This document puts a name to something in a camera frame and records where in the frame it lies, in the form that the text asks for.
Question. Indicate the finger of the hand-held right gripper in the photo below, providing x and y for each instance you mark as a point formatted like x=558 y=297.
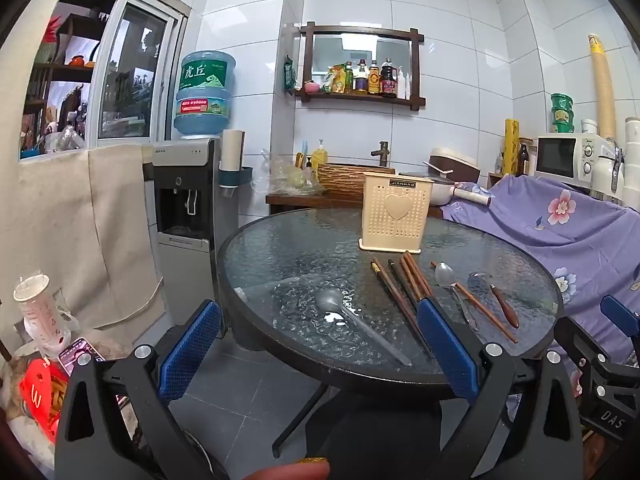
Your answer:
x=580 y=342
x=622 y=316

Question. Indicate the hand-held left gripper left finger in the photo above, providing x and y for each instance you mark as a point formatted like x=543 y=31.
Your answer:
x=192 y=345

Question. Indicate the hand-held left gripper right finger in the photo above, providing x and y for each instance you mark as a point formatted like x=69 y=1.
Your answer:
x=447 y=347

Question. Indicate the beige plastic utensil holder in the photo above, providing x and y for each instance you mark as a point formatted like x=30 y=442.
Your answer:
x=395 y=225

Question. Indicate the person's left hand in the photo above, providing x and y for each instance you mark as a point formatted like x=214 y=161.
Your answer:
x=290 y=471

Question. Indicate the grey trash bin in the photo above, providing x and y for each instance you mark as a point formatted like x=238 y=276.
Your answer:
x=250 y=332

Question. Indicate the purple floral cloth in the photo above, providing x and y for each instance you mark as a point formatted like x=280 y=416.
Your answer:
x=560 y=250

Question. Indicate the grey water dispenser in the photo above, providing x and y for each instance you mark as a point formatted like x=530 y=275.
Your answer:
x=182 y=240

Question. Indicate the smartphone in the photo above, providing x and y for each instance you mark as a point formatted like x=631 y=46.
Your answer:
x=80 y=355

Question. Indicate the white thermos jug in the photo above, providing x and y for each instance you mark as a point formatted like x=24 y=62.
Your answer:
x=605 y=180

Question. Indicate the plastic drink cup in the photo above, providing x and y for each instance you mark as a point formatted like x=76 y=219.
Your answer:
x=42 y=315

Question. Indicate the white pan with lid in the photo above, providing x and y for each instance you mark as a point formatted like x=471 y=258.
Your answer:
x=442 y=192

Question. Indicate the stack of white containers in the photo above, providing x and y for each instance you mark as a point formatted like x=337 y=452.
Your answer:
x=632 y=160

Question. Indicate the red fries box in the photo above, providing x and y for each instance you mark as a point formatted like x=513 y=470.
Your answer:
x=40 y=395

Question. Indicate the white microwave oven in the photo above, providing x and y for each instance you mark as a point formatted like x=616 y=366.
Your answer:
x=557 y=155

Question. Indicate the wooden shelf box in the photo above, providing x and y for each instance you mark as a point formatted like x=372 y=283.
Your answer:
x=495 y=180

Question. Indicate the teal cup holder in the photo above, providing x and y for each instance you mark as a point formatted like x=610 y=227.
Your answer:
x=242 y=175

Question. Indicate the beige cloth curtain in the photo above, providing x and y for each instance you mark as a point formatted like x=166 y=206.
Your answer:
x=60 y=220

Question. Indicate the wooden counter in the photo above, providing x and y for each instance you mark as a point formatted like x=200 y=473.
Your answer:
x=310 y=202

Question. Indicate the brown glass bottle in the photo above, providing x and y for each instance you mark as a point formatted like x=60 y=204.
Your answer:
x=523 y=160

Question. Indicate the brown and white rice cooker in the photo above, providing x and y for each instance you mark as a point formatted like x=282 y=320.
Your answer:
x=457 y=162

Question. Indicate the small clear bottle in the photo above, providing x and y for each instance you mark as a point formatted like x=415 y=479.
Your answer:
x=498 y=164

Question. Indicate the white lidded jar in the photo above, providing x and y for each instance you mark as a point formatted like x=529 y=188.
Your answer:
x=588 y=126

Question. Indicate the clear plastic bag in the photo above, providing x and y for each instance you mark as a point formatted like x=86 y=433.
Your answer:
x=287 y=177

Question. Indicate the woven-look wash basin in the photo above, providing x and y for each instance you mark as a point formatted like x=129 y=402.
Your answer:
x=350 y=180

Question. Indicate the white paper cup stack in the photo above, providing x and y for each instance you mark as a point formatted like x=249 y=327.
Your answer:
x=232 y=155

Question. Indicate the green instant noodle cup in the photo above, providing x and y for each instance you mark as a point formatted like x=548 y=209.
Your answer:
x=562 y=114
x=562 y=127
x=561 y=101

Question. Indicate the yellow roll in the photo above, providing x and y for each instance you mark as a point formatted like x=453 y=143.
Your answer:
x=511 y=147

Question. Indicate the bronze faucet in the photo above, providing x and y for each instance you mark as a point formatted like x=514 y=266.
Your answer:
x=382 y=152

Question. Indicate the blue toothbrush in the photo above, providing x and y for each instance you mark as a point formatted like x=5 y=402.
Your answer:
x=303 y=152

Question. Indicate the yellow soap pump bottle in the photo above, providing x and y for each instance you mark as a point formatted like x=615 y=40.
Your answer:
x=319 y=157

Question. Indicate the tall stack of paper cups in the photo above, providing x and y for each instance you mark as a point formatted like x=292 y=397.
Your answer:
x=602 y=90

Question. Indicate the blue water jug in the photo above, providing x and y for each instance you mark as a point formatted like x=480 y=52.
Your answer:
x=205 y=95

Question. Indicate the wooden framed mirror shelf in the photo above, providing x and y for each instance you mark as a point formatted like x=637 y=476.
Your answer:
x=360 y=100

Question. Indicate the white bottle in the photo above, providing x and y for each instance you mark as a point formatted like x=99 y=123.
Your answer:
x=404 y=85

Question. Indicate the dark soy sauce bottle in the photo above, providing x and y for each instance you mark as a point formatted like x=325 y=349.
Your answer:
x=388 y=80

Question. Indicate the amber sauce bottle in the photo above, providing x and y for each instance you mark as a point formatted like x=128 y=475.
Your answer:
x=374 y=80

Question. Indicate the sliding window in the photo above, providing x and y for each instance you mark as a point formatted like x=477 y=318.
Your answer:
x=135 y=70

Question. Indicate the purple label bottle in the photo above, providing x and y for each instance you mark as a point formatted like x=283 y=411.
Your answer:
x=361 y=80

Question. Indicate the pink bowl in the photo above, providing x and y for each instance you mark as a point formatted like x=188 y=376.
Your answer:
x=311 y=88

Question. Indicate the green oil bottle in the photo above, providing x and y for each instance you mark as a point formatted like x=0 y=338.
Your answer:
x=349 y=80

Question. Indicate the green hanging packet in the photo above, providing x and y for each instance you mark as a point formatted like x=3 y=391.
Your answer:
x=289 y=75

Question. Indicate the dark wooden shelf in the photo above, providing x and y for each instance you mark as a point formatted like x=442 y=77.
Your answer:
x=75 y=72

